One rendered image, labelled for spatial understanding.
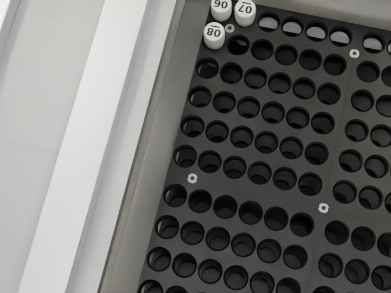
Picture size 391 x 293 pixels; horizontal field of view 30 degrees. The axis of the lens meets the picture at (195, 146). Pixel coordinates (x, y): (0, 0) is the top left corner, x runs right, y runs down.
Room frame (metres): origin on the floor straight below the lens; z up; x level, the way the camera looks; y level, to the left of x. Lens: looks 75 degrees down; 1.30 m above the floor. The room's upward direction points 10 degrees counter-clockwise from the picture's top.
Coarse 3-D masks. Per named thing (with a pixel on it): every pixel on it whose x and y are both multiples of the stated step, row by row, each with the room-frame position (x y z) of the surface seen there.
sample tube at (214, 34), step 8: (208, 24) 0.18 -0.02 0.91; (216, 24) 0.17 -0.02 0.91; (208, 32) 0.17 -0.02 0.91; (216, 32) 0.17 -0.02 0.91; (224, 32) 0.17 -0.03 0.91; (208, 40) 0.17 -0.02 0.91; (216, 40) 0.17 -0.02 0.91; (224, 40) 0.17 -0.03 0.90; (216, 48) 0.17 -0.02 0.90; (208, 64) 0.17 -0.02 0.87
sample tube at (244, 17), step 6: (240, 0) 0.19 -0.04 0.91; (246, 0) 0.19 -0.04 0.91; (240, 6) 0.18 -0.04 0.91; (246, 6) 0.18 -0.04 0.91; (252, 6) 0.18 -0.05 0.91; (234, 12) 0.18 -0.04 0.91; (240, 12) 0.18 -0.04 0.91; (246, 12) 0.18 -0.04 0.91; (252, 12) 0.18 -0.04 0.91; (240, 18) 0.18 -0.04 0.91; (246, 18) 0.18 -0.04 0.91; (252, 18) 0.18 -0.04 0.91; (240, 24) 0.18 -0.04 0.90; (246, 24) 0.18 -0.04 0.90; (240, 42) 0.18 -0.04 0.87
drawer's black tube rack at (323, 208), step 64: (256, 64) 0.15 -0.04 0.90; (320, 64) 0.15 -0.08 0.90; (384, 64) 0.14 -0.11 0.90; (192, 128) 0.13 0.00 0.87; (256, 128) 0.11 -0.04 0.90; (320, 128) 0.11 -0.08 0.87; (384, 128) 0.10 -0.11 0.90; (192, 192) 0.08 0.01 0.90; (256, 192) 0.08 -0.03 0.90; (320, 192) 0.07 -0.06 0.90; (384, 192) 0.07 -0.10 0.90; (192, 256) 0.05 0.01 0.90; (256, 256) 0.04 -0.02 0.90; (320, 256) 0.04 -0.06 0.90; (384, 256) 0.03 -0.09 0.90
